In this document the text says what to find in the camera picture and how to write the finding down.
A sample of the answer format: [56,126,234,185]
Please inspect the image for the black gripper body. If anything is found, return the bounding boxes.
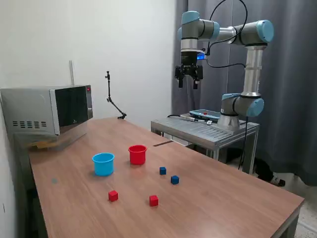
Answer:
[180,51,199,75]

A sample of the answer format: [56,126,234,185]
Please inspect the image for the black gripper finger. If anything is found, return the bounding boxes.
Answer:
[192,64,204,90]
[174,64,185,88]

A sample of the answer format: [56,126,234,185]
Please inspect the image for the blue teach pendant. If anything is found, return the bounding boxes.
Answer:
[189,110,221,119]

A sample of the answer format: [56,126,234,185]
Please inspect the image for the grey metal robot stand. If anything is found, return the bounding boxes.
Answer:
[151,114,260,176]

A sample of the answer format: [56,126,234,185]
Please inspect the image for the grey curtain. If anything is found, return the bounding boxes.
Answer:
[172,0,317,187]

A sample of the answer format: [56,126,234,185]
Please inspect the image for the white thin pole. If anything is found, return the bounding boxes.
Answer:
[69,60,75,86]

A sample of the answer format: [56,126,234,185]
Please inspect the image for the black white shoe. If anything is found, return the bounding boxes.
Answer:
[254,157,286,187]

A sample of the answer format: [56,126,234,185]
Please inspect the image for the blue plastic cup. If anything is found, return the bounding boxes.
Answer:
[92,152,115,177]

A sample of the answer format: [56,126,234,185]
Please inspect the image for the silver microwave oven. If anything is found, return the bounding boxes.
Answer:
[0,85,94,136]

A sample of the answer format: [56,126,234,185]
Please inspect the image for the wooden block stack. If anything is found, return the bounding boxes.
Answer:
[26,140,58,150]

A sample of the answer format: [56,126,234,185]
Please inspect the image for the black cable with silver plug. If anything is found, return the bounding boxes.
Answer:
[167,114,214,125]

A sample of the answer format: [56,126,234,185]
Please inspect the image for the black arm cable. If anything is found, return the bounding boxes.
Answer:
[203,0,249,68]

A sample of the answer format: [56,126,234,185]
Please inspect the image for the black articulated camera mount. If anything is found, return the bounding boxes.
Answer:
[104,70,127,120]

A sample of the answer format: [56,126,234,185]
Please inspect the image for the black stand power cable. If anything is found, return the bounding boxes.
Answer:
[239,115,249,171]

